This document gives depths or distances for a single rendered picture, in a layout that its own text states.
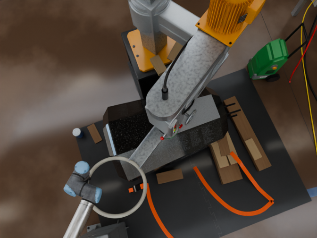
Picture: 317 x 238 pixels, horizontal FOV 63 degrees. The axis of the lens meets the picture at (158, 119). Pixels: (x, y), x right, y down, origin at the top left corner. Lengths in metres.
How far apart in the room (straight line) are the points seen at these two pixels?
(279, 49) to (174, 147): 1.63
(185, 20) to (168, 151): 1.21
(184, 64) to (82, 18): 2.70
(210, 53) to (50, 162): 2.51
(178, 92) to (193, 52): 0.30
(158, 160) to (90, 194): 1.03
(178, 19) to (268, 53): 1.47
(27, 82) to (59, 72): 0.45
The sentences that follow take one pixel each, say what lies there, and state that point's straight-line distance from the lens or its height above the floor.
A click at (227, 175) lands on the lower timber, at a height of 0.10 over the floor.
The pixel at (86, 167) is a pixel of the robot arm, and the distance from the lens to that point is 1.79.
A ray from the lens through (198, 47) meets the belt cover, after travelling 1.78.
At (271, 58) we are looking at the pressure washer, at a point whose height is 0.50.
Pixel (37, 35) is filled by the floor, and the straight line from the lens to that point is 4.31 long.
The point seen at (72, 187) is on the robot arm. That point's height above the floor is 1.58.
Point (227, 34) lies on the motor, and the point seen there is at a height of 1.72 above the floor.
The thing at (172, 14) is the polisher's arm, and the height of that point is 1.48.
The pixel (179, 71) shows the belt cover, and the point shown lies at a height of 1.70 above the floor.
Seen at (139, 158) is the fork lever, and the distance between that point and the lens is 2.22.
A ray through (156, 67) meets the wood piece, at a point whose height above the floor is 0.83.
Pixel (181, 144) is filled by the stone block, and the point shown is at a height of 0.73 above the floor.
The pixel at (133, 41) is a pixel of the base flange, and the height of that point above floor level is 0.78.
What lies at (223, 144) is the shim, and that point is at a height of 0.21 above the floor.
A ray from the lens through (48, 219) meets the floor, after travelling 3.56.
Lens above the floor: 3.23
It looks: 75 degrees down
